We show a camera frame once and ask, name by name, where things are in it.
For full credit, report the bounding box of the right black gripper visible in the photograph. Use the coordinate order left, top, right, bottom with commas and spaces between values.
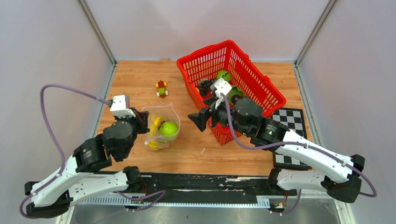
188, 95, 249, 137

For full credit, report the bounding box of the clear zip top bag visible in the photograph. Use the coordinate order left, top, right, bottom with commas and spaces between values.
143, 103, 181, 151

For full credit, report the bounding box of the yellow toy banana bunch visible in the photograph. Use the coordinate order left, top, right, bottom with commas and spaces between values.
145, 117, 168, 151

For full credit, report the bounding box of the green toy apple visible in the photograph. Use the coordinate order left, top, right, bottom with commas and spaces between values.
159, 121, 179, 136

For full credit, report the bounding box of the red plastic shopping basket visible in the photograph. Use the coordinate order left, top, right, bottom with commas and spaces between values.
176, 39, 287, 146

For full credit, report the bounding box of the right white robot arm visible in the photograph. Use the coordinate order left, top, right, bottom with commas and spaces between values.
188, 97, 365, 203

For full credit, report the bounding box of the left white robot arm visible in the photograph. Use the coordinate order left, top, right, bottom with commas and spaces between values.
22, 107, 150, 219

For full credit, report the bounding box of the black toy grape bunch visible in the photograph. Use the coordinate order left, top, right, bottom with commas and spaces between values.
198, 78, 216, 96

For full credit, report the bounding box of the colourful toy block car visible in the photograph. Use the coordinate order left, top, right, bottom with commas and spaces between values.
156, 80, 169, 98

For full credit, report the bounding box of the dark purple toy plum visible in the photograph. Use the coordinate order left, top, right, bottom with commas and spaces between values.
231, 94, 244, 105

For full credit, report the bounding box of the green toy lettuce leaf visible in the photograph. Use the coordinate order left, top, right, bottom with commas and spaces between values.
227, 86, 245, 105

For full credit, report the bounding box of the black white checkerboard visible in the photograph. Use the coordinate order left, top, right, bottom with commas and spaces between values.
271, 107, 312, 171

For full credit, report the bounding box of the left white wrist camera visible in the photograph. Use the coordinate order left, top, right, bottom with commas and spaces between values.
110, 95, 136, 118

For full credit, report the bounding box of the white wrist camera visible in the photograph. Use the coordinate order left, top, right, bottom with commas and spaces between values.
110, 95, 136, 118
210, 78, 232, 109

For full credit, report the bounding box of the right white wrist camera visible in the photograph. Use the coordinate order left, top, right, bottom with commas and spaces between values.
210, 78, 232, 109

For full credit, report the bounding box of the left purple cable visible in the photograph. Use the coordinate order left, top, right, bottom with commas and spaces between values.
19, 84, 113, 219

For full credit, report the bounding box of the purple cable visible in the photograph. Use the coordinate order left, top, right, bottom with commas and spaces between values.
220, 93, 377, 198
19, 84, 113, 219

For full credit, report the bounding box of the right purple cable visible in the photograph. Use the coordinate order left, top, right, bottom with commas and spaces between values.
220, 93, 377, 198

